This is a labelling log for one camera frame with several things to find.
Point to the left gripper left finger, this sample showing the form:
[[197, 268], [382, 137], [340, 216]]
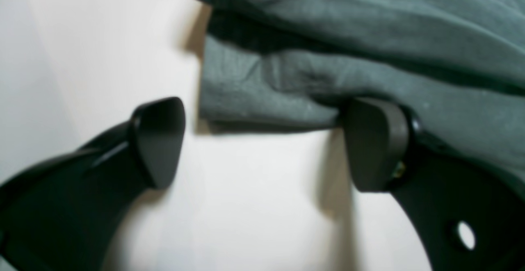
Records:
[[61, 214]]

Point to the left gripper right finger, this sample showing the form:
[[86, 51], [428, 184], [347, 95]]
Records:
[[469, 215]]

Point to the dark grey t-shirt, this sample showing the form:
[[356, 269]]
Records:
[[458, 64]]

